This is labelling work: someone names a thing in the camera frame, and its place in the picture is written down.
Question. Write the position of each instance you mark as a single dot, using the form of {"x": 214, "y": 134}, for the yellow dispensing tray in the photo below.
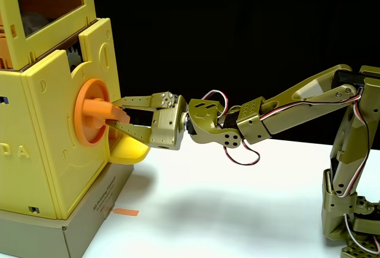
{"x": 130, "y": 154}

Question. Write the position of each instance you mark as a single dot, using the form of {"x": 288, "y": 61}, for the grey plastic gear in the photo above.
{"x": 74, "y": 59}

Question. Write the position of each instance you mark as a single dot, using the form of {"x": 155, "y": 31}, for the orange vending machine knob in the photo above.
{"x": 92, "y": 112}

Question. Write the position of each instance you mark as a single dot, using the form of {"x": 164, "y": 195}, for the clear tape piece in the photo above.
{"x": 108, "y": 210}

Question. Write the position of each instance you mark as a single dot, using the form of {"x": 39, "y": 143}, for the yellow capsule vending machine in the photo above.
{"x": 44, "y": 151}

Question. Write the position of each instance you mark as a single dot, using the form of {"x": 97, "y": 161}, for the clear capsule ball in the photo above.
{"x": 32, "y": 23}

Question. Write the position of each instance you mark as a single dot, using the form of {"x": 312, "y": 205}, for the orange tape strip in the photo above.
{"x": 126, "y": 212}

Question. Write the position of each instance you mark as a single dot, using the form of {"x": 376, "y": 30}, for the brown cardboard box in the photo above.
{"x": 89, "y": 225}

